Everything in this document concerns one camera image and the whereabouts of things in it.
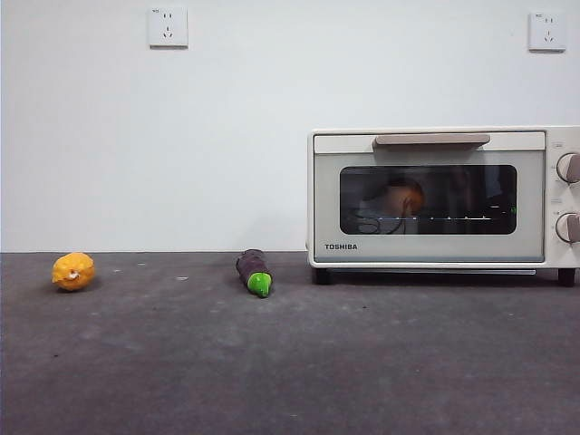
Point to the cream Toshiba toaster oven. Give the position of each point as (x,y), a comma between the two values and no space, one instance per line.
(550,190)

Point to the purple toy eggplant green stem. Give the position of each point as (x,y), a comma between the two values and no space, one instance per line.
(249,267)

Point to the white wall socket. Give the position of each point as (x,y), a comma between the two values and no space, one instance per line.
(547,31)
(168,27)

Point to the yellow bumpy toy fruit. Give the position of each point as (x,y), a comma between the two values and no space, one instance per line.
(72,272)

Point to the brown potato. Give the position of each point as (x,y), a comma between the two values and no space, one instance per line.
(414,197)

